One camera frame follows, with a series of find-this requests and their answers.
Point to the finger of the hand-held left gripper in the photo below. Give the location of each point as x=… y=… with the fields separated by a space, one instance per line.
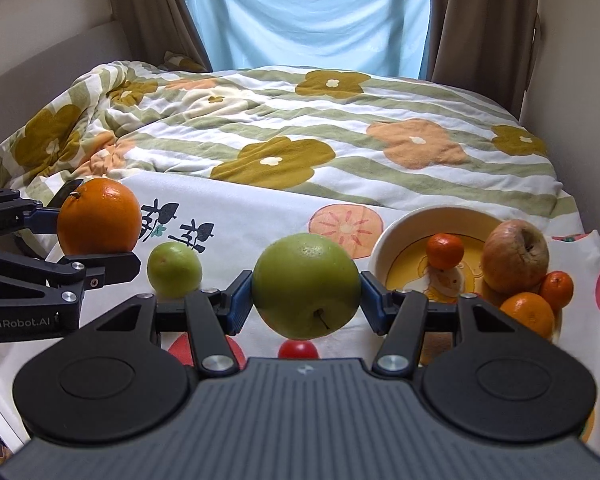
x=110 y=267
x=40 y=219

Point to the black smartphone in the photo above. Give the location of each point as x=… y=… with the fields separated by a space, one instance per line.
x=69 y=192

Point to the white persimmon print cloth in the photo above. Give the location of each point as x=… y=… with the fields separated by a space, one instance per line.
x=260 y=210

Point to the large green apple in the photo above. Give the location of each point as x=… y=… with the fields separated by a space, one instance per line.
x=305 y=285

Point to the wrinkled yellow apple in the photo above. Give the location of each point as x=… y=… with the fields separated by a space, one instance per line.
x=516 y=255

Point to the floral pillow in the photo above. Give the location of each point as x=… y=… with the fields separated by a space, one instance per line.
x=180 y=62

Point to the floral striped blanket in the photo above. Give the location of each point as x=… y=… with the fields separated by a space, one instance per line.
x=330 y=125

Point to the small tangerine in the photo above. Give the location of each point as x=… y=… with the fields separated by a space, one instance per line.
x=557 y=290
x=445 y=251

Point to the red cherry tomato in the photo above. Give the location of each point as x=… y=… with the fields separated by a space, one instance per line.
x=298 y=350

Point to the small green apple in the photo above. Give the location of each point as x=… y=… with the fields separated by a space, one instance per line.
x=174 y=270

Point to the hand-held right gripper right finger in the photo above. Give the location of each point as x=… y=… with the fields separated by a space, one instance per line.
x=375 y=305

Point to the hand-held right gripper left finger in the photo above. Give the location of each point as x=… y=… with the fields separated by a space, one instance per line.
x=237 y=305

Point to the large orange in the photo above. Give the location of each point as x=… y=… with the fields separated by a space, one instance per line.
x=527 y=315
x=100 y=217

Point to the beige bed headboard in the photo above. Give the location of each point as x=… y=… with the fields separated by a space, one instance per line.
x=40 y=70

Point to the yellow cartoon plate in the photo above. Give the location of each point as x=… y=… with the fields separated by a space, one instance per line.
x=410 y=230

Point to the blue sheer curtain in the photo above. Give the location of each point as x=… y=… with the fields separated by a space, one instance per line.
x=305 y=10

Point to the brown curtain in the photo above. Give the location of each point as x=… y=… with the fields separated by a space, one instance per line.
x=150 y=5
x=480 y=20

